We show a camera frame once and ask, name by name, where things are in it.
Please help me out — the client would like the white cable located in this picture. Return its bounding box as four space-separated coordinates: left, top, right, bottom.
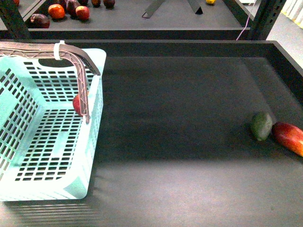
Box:
236 0 258 41

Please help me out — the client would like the black divider right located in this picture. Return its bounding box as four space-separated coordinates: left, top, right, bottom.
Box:
187 0 203 15

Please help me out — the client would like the orange fruit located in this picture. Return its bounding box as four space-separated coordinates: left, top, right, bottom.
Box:
48 4 65 19

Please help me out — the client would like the dark maroon fruit centre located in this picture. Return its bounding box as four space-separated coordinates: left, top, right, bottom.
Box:
66 0 80 17

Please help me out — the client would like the red orange mango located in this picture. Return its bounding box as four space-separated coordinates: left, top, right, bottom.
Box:
272 122 303 157

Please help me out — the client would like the green avocado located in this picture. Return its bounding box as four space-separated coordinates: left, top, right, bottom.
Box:
250 112 273 141

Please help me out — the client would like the yellow lemon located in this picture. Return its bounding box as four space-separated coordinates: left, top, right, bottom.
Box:
206 0 216 5

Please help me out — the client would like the brown basket handle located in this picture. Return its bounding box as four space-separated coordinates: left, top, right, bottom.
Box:
0 42 100 123

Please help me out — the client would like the black perforated shelf post left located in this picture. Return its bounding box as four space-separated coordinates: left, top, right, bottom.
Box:
0 0 31 40

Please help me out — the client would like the dark maroon fruit right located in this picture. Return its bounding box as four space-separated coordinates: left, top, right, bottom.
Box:
103 0 116 9

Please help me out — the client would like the light blue plastic basket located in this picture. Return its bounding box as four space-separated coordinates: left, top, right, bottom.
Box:
0 57 103 201

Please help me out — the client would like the dark maroon fruit front left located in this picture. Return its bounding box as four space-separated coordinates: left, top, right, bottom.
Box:
29 14 50 29

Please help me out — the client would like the small red apple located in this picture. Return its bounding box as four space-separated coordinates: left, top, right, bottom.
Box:
75 6 90 20

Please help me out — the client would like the white zip tie right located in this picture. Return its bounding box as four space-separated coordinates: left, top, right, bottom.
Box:
53 40 65 61

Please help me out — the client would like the red yellow apple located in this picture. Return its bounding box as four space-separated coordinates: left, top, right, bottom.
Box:
13 0 20 7

